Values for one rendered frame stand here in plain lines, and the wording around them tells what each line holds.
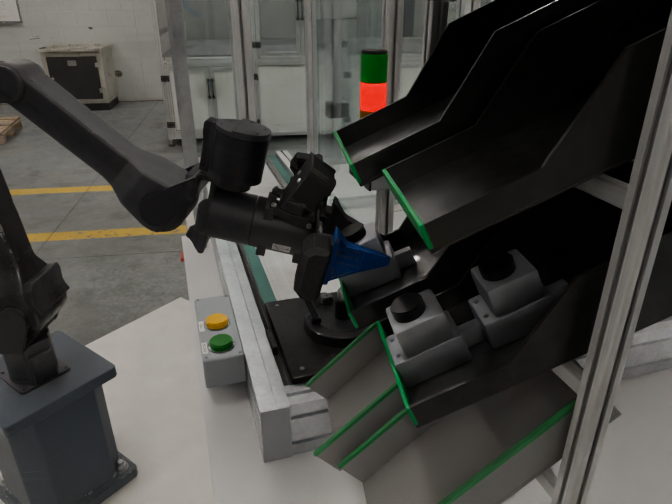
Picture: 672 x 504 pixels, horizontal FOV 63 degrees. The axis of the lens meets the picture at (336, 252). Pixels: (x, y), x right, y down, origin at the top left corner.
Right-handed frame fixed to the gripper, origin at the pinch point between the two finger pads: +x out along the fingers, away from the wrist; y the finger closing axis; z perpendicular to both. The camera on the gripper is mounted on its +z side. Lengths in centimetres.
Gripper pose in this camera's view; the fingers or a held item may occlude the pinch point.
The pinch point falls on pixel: (358, 244)
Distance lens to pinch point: 62.4
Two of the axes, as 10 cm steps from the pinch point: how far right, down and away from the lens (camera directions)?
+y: -0.1, -4.8, 8.8
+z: 2.5, -8.5, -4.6
